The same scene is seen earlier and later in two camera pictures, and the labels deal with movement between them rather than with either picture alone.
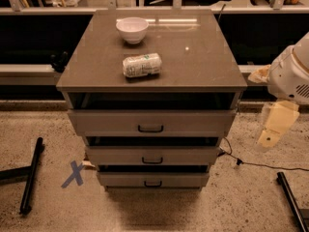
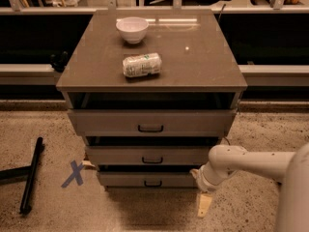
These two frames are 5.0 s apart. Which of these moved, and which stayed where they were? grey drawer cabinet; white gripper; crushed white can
Moved: white gripper
Stayed: grey drawer cabinet; crushed white can
